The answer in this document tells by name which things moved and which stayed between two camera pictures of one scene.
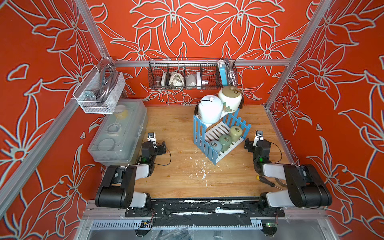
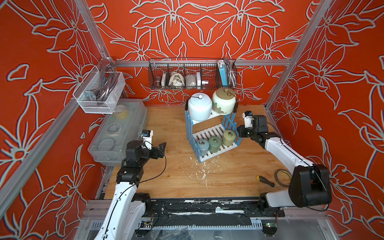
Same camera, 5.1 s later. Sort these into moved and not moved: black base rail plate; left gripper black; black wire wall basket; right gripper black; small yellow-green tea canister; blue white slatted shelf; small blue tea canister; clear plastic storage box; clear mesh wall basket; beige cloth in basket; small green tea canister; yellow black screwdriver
Moved: right gripper black; small green tea canister; blue white slatted shelf; small yellow-green tea canister; small blue tea canister
Not moved: black base rail plate; clear mesh wall basket; left gripper black; clear plastic storage box; beige cloth in basket; yellow black screwdriver; black wire wall basket
